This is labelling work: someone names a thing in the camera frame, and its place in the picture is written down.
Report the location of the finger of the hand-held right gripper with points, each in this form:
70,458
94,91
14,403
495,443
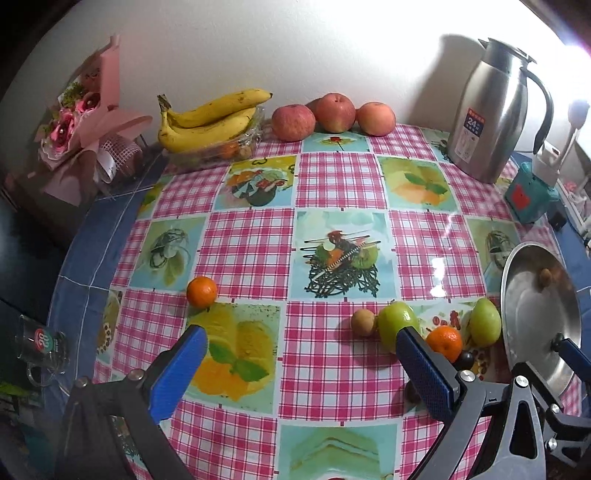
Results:
575,357
565,427

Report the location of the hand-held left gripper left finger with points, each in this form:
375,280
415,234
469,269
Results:
181,369

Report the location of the clear plastic container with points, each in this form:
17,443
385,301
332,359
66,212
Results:
240,143

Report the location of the stainless steel thermos jug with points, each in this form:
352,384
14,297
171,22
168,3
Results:
489,115

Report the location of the dark cabinet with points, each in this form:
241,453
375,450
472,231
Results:
27,240

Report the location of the teal box with red label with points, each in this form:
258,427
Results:
528,194

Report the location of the pink flower bouquet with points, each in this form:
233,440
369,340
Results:
87,124

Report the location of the round green fruit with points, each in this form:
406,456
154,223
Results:
392,321

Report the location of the white desk lamp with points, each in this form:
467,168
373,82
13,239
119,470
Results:
551,161

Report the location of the stainless steel plate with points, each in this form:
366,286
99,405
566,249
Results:
531,314

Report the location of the pink checkered printed tablecloth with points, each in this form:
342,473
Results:
258,240

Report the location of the mandarin orange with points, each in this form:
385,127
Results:
202,291
444,342

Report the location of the pear-shaped green fruit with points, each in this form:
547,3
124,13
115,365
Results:
485,321

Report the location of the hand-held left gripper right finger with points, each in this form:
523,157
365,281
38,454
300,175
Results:
425,376

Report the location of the small black adapter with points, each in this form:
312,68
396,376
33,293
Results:
558,218

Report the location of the red apple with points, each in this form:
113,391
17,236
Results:
313,105
335,112
376,118
293,122

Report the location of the glass mug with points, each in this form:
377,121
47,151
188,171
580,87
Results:
44,346

